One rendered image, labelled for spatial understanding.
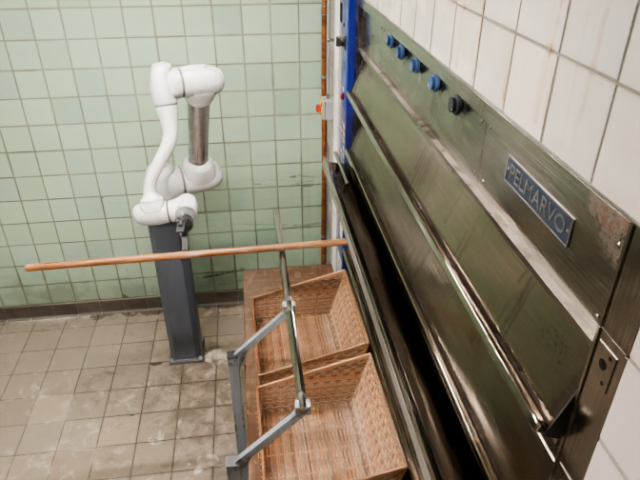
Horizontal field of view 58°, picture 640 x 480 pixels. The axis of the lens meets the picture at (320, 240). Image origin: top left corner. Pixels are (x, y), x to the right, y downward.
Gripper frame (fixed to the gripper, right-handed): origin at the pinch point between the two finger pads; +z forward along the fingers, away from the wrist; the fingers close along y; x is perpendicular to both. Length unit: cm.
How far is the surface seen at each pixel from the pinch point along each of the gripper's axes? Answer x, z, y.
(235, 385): -18, 45, 38
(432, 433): -65, 127, -22
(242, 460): -21, 92, 23
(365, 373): -70, 42, 42
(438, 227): -74, 93, -55
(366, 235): -69, 39, -22
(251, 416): -23, 41, 61
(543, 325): -76, 140, -63
